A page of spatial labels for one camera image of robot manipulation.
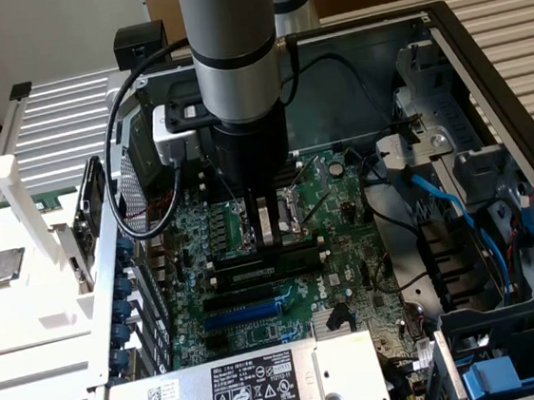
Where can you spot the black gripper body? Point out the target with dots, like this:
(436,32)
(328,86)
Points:
(252,154)

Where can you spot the RAM stick with white label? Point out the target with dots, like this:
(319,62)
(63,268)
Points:
(297,256)

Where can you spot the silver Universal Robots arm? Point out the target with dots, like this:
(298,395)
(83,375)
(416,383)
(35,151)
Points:
(229,22)

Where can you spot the black RAM slot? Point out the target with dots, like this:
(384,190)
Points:
(212,187)
(275,280)
(210,181)
(215,194)
(209,175)
(321,240)

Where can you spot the green RAM stick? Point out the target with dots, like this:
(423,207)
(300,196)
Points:
(54,202)

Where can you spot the CPU socket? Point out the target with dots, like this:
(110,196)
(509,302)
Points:
(291,207)

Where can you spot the thin metal locking lever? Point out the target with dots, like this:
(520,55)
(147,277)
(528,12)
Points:
(317,204)
(214,172)

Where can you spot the long black expansion slot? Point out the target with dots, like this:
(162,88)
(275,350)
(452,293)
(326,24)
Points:
(239,297)

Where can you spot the silver coin battery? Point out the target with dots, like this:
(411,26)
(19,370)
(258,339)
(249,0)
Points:
(336,168)

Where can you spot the open grey PC case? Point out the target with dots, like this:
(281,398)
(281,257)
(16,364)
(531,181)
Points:
(334,116)

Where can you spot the long blue expansion slot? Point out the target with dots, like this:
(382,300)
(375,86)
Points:
(241,315)

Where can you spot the green motherboard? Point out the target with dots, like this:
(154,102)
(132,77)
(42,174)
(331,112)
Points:
(345,258)

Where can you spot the silver finned heatsink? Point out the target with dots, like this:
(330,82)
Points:
(319,323)

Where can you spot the black plug on heatsink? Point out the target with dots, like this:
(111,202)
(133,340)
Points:
(337,316)

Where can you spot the short black expansion slot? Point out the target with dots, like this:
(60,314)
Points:
(216,341)

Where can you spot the blue slot retainer clip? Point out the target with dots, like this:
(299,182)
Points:
(120,359)
(122,308)
(125,247)
(123,286)
(120,331)

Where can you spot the black box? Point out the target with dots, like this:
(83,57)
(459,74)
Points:
(141,48)

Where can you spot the black graphics card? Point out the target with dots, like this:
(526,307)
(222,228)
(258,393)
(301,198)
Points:
(91,201)

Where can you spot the printed cardboard box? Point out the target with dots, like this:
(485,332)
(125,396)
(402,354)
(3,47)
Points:
(163,10)

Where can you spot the silver power supply unit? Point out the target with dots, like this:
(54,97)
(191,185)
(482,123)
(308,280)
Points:
(342,369)

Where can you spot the silver metal drive cage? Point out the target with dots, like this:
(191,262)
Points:
(438,144)

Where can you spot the white parts rack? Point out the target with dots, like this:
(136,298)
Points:
(24,302)

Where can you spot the silver CPU chip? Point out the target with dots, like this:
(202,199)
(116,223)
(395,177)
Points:
(3,267)

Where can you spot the grey disk bay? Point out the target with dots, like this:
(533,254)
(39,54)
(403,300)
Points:
(500,328)

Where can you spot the blue disk caddy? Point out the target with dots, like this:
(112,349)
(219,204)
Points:
(491,377)

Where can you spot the black camera bracket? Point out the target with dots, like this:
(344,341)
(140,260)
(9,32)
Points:
(186,110)

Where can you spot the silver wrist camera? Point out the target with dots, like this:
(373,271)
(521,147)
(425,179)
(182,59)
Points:
(170,145)

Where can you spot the black plastic fan duct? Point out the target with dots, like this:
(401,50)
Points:
(455,261)

